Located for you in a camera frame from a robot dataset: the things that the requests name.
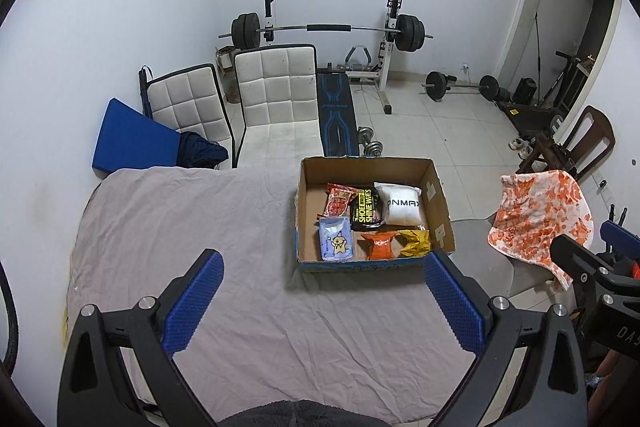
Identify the orange snack packet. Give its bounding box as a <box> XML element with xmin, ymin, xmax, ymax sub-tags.
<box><xmin>360</xmin><ymin>230</ymin><xmax>402</xmax><ymax>262</ymax></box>

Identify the white soft pouch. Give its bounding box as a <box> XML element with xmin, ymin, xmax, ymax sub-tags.
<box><xmin>374</xmin><ymin>181</ymin><xmax>425</xmax><ymax>228</ymax></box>

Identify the dark grey fleece clothing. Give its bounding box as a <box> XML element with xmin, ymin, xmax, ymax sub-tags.
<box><xmin>214</xmin><ymin>399</ymin><xmax>403</xmax><ymax>427</ymax></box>

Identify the black and blue bench pad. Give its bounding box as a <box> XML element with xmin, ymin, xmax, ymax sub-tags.
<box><xmin>315</xmin><ymin>71</ymin><xmax>361</xmax><ymax>158</ymax></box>

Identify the person's right forearm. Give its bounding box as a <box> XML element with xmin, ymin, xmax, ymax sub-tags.
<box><xmin>585</xmin><ymin>351</ymin><xmax>640</xmax><ymax>419</ymax></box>

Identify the pair of white shoes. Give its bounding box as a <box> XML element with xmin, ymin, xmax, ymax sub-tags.
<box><xmin>508</xmin><ymin>136</ymin><xmax>536</xmax><ymax>158</ymax></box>

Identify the chrome dumbbell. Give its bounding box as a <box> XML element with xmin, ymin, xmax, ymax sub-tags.
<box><xmin>357</xmin><ymin>126</ymin><xmax>385</xmax><ymax>157</ymax></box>

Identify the dark blue garment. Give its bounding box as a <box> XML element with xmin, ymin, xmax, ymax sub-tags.
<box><xmin>179</xmin><ymin>132</ymin><xmax>230</xmax><ymax>170</ymax></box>

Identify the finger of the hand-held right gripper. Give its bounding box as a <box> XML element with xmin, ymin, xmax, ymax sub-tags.
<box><xmin>599</xmin><ymin>205</ymin><xmax>640</xmax><ymax>266</ymax></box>
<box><xmin>549</xmin><ymin>234</ymin><xmax>619</xmax><ymax>291</ymax></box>

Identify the light blue cartoon packet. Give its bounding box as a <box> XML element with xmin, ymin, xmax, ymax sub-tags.
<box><xmin>317</xmin><ymin>216</ymin><xmax>355</xmax><ymax>262</ymax></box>

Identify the white weight bench rack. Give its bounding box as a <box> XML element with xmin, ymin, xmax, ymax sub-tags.
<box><xmin>260</xmin><ymin>0</ymin><xmax>407</xmax><ymax>116</ymax></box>

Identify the orange and white patterned cloth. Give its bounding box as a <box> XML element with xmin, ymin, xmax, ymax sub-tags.
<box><xmin>488</xmin><ymin>170</ymin><xmax>595</xmax><ymax>291</ymax></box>

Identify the short barbell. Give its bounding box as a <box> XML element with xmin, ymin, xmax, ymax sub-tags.
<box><xmin>421</xmin><ymin>70</ymin><xmax>501</xmax><ymax>102</ymax></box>

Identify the barbell with black plates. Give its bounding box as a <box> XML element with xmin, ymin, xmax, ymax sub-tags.
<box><xmin>218</xmin><ymin>12</ymin><xmax>435</xmax><ymax>54</ymax></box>

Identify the dark wooden chair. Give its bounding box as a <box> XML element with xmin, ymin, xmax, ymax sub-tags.
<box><xmin>516</xmin><ymin>105</ymin><xmax>617</xmax><ymax>184</ymax></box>

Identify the grey bed sheet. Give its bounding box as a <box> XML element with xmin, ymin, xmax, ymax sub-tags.
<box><xmin>65</xmin><ymin>166</ymin><xmax>482</xmax><ymax>423</ymax></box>

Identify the yellow snack packet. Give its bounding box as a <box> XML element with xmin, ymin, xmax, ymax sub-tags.
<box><xmin>397</xmin><ymin>229</ymin><xmax>432</xmax><ymax>258</ymax></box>

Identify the black bag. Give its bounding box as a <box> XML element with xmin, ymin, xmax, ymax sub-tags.
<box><xmin>513</xmin><ymin>77</ymin><xmax>537</xmax><ymax>104</ymax></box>

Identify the grey exercise handle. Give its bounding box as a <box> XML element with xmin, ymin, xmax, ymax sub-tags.
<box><xmin>346</xmin><ymin>44</ymin><xmax>374</xmax><ymax>70</ymax></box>

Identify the black kick scooter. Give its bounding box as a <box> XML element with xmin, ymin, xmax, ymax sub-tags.
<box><xmin>536</xmin><ymin>51</ymin><xmax>584</xmax><ymax>108</ymax></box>

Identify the red snack packet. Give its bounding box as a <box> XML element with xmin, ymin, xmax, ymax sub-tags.
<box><xmin>324</xmin><ymin>183</ymin><xmax>359</xmax><ymax>219</ymax></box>

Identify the black cable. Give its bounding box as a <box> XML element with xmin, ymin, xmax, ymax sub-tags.
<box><xmin>0</xmin><ymin>261</ymin><xmax>21</xmax><ymax>375</ymax></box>

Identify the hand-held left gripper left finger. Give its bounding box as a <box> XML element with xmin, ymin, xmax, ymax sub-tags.
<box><xmin>57</xmin><ymin>249</ymin><xmax>226</xmax><ymax>427</ymax></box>

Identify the blue foam cushion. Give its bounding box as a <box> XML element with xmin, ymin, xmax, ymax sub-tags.
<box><xmin>91</xmin><ymin>98</ymin><xmax>185</xmax><ymax>172</ymax></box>

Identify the thin black pole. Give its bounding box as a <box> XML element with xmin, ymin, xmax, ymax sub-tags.
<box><xmin>533</xmin><ymin>11</ymin><xmax>544</xmax><ymax>80</ymax></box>

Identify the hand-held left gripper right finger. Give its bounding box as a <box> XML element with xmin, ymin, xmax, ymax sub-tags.
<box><xmin>422</xmin><ymin>250</ymin><xmax>589</xmax><ymax>427</ymax></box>

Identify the white quilted chair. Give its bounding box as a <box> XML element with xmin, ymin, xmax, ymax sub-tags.
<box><xmin>141</xmin><ymin>63</ymin><xmax>237</xmax><ymax>168</ymax></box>
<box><xmin>233</xmin><ymin>44</ymin><xmax>322</xmax><ymax>168</ymax></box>

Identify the cardboard box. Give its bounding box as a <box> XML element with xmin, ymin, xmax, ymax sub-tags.
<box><xmin>295</xmin><ymin>156</ymin><xmax>457</xmax><ymax>275</ymax></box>

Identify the black wipes packet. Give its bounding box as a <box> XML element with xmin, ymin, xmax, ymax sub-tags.
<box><xmin>349</xmin><ymin>186</ymin><xmax>385</xmax><ymax>231</ymax></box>

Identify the grey chair seat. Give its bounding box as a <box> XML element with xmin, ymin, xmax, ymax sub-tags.
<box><xmin>449</xmin><ymin>216</ymin><xmax>557</xmax><ymax>299</ymax></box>

